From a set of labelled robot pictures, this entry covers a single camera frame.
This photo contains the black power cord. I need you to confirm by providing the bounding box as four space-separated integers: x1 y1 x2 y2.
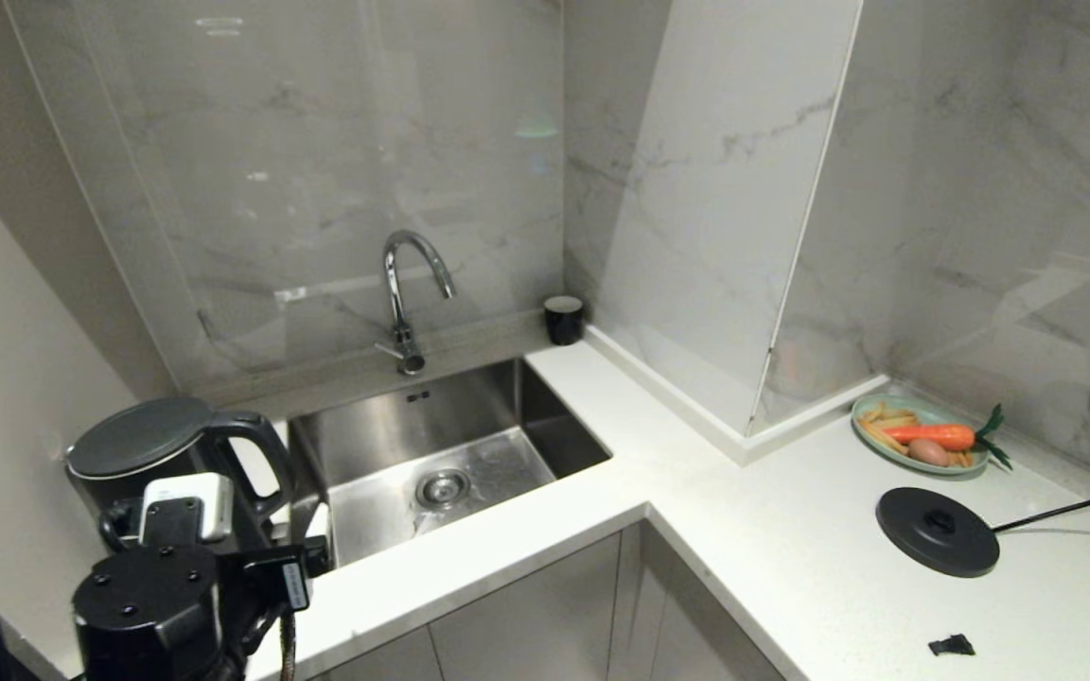
992 482 1090 534

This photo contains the sink drain strainer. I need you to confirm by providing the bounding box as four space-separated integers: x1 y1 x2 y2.
417 469 470 509

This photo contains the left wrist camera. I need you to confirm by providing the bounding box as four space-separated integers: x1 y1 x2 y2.
137 472 236 551

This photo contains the black cup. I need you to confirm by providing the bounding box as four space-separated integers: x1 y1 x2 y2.
544 295 586 346

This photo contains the black electric kettle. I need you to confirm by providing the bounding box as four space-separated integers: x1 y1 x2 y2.
64 396 297 553

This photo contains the toy carrot with leaves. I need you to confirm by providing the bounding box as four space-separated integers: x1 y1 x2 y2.
884 404 1015 472

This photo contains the stainless steel sink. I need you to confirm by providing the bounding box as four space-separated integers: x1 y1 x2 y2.
286 356 613 569

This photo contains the black kettle base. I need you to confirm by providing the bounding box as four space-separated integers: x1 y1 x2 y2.
875 487 1001 579

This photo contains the green oval plate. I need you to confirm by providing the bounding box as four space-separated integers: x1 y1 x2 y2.
851 393 993 476

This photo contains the grey kettle lid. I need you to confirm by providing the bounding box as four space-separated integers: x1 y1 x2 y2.
66 396 216 480

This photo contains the chrome faucet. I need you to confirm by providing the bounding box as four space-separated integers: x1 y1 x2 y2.
375 230 457 376

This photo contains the grey cabinet door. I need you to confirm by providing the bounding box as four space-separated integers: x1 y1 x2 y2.
606 519 785 681
428 531 624 681
307 624 445 681

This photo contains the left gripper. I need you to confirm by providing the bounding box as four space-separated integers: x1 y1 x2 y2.
216 535 334 661

